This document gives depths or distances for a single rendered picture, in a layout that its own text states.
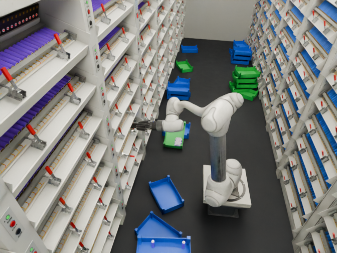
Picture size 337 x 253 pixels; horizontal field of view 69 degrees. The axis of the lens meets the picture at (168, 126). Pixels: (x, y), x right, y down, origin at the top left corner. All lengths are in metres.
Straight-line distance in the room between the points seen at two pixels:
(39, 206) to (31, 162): 0.19
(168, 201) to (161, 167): 0.39
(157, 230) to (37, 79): 1.52
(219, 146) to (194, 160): 1.05
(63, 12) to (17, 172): 0.62
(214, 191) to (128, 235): 0.77
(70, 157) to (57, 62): 0.40
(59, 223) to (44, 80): 0.60
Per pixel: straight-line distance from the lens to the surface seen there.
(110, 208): 1.85
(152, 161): 2.49
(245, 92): 3.74
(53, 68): 0.94
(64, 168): 1.09
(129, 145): 1.97
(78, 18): 1.11
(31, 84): 0.86
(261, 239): 2.18
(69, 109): 1.06
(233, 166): 1.84
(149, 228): 2.08
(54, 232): 1.16
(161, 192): 2.26
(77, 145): 1.17
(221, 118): 1.35
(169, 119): 1.89
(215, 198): 1.71
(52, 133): 0.96
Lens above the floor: 1.84
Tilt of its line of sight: 39 degrees down
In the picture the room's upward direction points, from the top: 2 degrees clockwise
